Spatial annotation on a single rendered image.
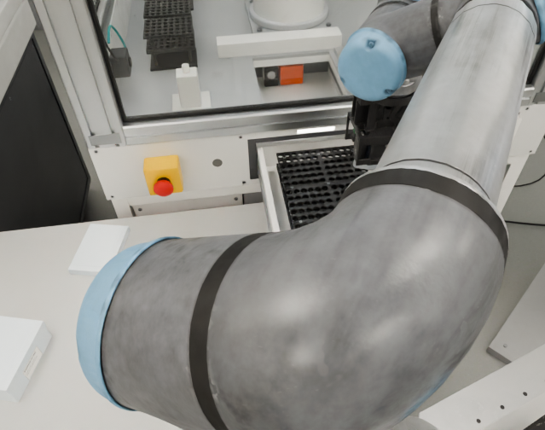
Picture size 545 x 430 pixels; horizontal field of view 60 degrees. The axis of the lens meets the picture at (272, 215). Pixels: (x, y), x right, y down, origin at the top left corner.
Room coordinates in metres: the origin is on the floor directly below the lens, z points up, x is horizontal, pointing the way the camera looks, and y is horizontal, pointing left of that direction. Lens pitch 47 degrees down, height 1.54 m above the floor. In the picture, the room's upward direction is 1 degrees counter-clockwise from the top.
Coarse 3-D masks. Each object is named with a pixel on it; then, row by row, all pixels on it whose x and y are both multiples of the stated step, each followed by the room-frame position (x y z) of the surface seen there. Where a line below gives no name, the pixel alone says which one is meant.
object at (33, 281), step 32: (64, 224) 0.72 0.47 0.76; (128, 224) 0.72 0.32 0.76; (160, 224) 0.71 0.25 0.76; (192, 224) 0.71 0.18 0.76; (224, 224) 0.71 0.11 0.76; (256, 224) 0.71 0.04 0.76; (0, 256) 0.63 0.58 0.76; (32, 256) 0.63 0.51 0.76; (64, 256) 0.63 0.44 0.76; (0, 288) 0.55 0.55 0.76; (32, 288) 0.55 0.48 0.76; (64, 288) 0.55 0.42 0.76; (64, 320) 0.47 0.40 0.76; (64, 352) 0.41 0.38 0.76; (32, 384) 0.35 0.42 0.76; (64, 384) 0.35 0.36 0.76; (0, 416) 0.30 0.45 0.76; (32, 416) 0.29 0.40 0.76; (64, 416) 0.29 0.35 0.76; (96, 416) 0.29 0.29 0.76; (128, 416) 0.29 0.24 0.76
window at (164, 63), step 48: (96, 0) 0.78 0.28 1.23; (144, 0) 0.79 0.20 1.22; (192, 0) 0.80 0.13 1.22; (240, 0) 0.81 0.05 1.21; (288, 0) 0.82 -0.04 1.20; (336, 0) 0.83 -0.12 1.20; (144, 48) 0.79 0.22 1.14; (192, 48) 0.80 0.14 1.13; (240, 48) 0.81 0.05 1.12; (288, 48) 0.82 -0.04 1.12; (336, 48) 0.84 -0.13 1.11; (144, 96) 0.79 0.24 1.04; (192, 96) 0.80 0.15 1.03; (240, 96) 0.81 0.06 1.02; (288, 96) 0.82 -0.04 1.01; (336, 96) 0.84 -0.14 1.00
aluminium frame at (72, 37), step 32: (32, 0) 0.76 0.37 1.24; (64, 0) 0.76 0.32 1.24; (64, 32) 0.76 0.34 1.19; (96, 32) 0.78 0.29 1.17; (64, 64) 0.76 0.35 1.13; (96, 64) 0.76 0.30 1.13; (544, 64) 0.88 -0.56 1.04; (96, 96) 0.76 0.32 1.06; (544, 96) 0.88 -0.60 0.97; (96, 128) 0.76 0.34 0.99; (128, 128) 0.76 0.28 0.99; (160, 128) 0.77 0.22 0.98; (192, 128) 0.78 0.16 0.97; (224, 128) 0.79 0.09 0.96; (256, 128) 0.80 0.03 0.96; (288, 128) 0.80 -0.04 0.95
